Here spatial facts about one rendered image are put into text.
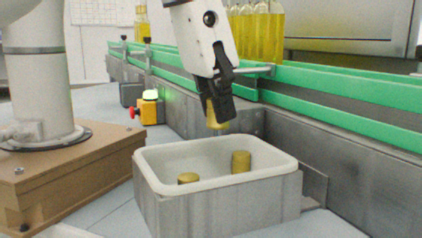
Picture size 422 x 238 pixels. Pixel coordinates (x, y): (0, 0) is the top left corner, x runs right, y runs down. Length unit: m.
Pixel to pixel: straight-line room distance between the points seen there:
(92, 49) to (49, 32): 5.95
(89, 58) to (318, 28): 5.93
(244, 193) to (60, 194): 0.28
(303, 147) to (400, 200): 0.18
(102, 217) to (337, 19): 0.61
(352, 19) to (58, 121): 0.60
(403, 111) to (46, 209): 0.51
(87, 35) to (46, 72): 5.94
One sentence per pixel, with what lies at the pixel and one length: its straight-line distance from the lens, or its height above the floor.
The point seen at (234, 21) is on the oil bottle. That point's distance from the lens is 0.85.
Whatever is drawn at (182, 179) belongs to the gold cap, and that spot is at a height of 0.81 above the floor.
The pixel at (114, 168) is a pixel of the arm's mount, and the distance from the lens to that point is 0.64.
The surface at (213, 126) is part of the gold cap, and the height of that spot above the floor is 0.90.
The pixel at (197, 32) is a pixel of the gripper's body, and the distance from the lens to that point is 0.42.
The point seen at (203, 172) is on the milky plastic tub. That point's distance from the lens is 0.61.
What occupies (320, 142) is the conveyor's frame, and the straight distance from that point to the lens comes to 0.56.
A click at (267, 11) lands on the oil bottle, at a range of 0.75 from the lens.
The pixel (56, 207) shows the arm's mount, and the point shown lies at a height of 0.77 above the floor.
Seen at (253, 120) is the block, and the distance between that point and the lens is 0.67.
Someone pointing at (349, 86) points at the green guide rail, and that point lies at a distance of 0.53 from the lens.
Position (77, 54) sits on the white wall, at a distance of 6.56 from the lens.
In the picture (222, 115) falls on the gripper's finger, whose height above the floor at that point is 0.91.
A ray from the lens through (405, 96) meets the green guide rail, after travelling 0.48.
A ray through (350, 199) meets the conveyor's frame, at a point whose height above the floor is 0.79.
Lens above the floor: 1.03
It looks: 15 degrees down
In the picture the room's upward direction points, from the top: straight up
